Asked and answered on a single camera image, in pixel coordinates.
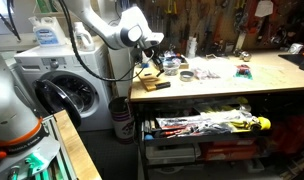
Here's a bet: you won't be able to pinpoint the red plastic case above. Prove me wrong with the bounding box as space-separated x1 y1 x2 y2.
200 140 260 162

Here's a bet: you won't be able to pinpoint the white washing machine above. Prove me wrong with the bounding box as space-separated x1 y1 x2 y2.
13 41 115 133

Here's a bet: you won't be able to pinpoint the clear plastic storage bin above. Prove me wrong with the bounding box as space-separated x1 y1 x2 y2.
145 143 202 166

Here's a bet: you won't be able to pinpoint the yellow power tool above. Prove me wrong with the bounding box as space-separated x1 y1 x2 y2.
230 115 272 133

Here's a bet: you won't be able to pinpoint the shallow wooden tray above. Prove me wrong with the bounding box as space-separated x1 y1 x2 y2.
152 53 190 71

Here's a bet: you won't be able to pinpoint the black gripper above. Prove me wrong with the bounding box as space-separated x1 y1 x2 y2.
150 49 166 78

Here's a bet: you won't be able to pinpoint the white tape roll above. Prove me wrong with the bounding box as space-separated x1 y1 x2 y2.
288 42 304 55

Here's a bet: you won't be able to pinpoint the slim white bottle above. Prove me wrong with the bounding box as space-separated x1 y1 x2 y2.
186 35 198 60

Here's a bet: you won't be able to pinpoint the white paper sheet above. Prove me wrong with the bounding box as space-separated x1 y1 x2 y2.
254 0 274 18

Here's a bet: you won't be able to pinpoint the clear plastic bags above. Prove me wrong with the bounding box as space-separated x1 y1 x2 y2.
191 56 238 81

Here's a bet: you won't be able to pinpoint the small white plastic bottle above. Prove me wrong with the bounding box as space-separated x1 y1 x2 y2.
73 21 95 52

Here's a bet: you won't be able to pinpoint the red and green small item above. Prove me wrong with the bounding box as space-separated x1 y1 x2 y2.
234 64 254 80

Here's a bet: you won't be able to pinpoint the black tray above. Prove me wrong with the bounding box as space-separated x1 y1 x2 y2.
278 53 304 73

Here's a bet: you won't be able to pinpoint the black tool drawer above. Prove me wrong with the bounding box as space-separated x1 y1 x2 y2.
140 106 273 147

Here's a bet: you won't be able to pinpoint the striped waste bucket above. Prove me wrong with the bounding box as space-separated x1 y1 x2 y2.
108 96 136 145

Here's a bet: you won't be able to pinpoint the clear plastic jar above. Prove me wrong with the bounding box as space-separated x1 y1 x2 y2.
162 58 182 77

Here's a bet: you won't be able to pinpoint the green mount bracket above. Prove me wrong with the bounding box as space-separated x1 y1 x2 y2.
24 152 47 175

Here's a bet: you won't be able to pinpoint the black metal workbench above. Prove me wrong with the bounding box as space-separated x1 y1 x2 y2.
128 49 304 180

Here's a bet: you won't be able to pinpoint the pegboard tool wall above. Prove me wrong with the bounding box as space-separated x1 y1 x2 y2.
135 0 304 56

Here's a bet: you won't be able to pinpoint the large white detergent jug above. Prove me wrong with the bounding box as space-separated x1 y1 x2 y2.
28 15 67 48

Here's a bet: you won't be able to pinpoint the chrome round object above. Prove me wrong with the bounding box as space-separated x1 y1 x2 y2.
239 50 253 63

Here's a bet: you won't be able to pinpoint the wooden chopping board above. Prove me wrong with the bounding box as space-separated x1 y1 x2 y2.
137 70 167 92

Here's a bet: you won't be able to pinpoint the black washing machine door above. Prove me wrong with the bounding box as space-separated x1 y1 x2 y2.
32 78 85 129

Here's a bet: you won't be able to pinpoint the round metal ring tin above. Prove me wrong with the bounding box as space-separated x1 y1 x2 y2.
179 70 195 83

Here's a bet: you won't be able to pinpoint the green container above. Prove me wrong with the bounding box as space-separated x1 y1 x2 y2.
36 0 50 14

